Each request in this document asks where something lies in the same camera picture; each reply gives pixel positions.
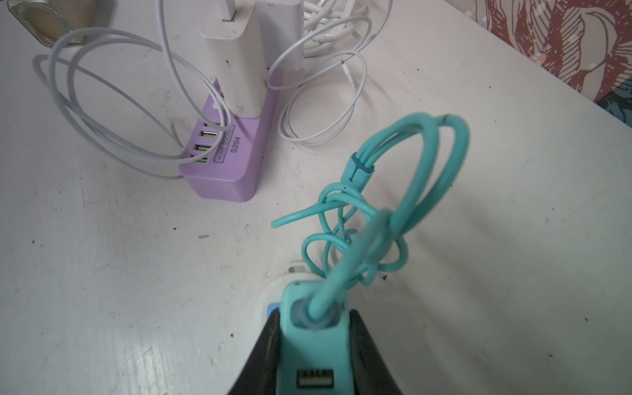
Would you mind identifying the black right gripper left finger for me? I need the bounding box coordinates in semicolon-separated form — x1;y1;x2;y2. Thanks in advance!
228;308;282;395

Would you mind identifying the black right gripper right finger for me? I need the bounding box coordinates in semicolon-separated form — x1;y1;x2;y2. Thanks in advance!
349;309;403;395

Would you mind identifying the white power strip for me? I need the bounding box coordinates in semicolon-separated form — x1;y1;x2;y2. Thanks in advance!
253;262;322;336

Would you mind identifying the teal charger with cable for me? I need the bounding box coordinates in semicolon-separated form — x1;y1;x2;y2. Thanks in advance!
273;113;470;394

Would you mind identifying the purple power strip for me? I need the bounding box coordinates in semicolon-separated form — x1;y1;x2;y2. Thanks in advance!
179;90;279;202

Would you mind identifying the white charger with cable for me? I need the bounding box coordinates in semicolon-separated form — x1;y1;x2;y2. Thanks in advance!
32;1;269;179

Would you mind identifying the thin white cable adapter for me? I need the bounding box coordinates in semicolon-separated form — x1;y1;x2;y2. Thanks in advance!
266;0;393;146

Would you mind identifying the small glass jar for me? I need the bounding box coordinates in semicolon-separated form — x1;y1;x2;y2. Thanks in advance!
7;0;96;48

